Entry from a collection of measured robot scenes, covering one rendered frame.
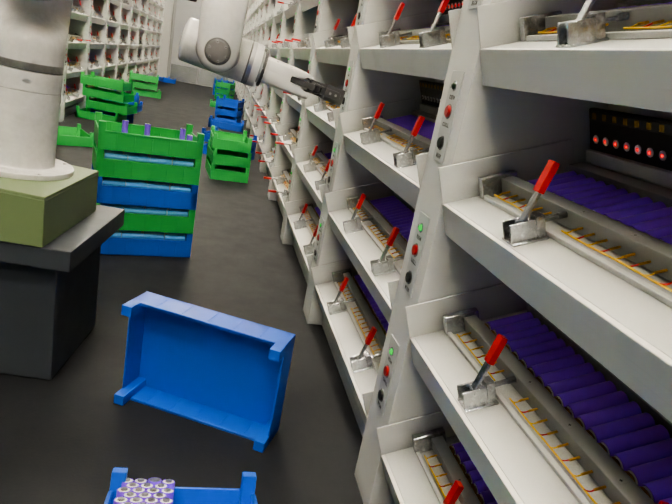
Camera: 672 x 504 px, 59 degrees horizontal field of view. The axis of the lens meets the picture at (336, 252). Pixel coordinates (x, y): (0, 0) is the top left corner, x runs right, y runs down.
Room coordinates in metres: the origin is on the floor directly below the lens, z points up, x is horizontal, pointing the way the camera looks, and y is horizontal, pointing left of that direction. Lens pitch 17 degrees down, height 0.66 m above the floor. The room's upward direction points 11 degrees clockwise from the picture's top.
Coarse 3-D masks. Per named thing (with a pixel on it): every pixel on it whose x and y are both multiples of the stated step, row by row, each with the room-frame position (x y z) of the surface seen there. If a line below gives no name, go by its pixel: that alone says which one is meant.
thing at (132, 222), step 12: (96, 204) 1.67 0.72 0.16; (132, 216) 1.72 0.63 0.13; (144, 216) 1.73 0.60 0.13; (156, 216) 1.75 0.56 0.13; (168, 216) 1.76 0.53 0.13; (180, 216) 1.79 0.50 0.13; (192, 216) 1.80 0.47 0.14; (120, 228) 1.70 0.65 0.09; (132, 228) 1.72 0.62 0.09; (144, 228) 1.73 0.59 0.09; (156, 228) 1.75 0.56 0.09; (168, 228) 1.77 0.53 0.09; (180, 228) 1.78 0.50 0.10; (192, 228) 1.80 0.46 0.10
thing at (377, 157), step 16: (352, 112) 1.47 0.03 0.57; (368, 112) 1.48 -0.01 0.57; (384, 112) 1.49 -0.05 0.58; (400, 112) 1.50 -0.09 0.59; (432, 112) 1.39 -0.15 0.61; (352, 128) 1.47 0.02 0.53; (368, 128) 1.46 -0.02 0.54; (352, 144) 1.37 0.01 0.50; (368, 144) 1.28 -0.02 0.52; (384, 144) 1.25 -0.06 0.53; (368, 160) 1.22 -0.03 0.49; (384, 160) 1.11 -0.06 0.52; (416, 160) 0.88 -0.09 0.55; (384, 176) 1.10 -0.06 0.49; (400, 176) 0.98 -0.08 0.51; (416, 176) 0.95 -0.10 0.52; (400, 192) 1.00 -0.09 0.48; (416, 192) 0.90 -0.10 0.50
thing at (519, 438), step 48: (432, 336) 0.78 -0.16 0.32; (480, 336) 0.72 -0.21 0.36; (528, 336) 0.72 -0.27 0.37; (432, 384) 0.70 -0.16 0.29; (480, 384) 0.61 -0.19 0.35; (528, 384) 0.61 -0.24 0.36; (576, 384) 0.61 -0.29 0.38; (624, 384) 0.59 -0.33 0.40; (480, 432) 0.57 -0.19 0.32; (528, 432) 0.55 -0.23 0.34; (576, 432) 0.52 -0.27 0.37; (624, 432) 0.52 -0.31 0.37; (528, 480) 0.49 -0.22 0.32; (576, 480) 0.47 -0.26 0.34; (624, 480) 0.45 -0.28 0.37
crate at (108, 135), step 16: (96, 112) 1.83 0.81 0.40; (96, 128) 1.74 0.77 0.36; (112, 128) 1.86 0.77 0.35; (128, 128) 1.89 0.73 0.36; (144, 128) 1.91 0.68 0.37; (160, 128) 1.93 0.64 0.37; (192, 128) 1.96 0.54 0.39; (96, 144) 1.70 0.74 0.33; (112, 144) 1.68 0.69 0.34; (128, 144) 1.70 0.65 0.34; (144, 144) 1.72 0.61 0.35; (160, 144) 1.75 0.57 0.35; (176, 144) 1.77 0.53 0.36; (192, 144) 1.79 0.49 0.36
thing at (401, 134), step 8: (376, 120) 1.43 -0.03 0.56; (384, 120) 1.41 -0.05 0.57; (384, 128) 1.37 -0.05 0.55; (392, 128) 1.30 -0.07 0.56; (400, 128) 1.27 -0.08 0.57; (392, 136) 1.31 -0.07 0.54; (400, 136) 1.24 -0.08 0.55; (408, 136) 1.18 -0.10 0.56; (416, 136) 1.16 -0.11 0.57; (400, 144) 1.18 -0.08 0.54; (416, 144) 1.14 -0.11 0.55; (424, 144) 1.09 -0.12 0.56; (424, 152) 1.10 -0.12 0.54
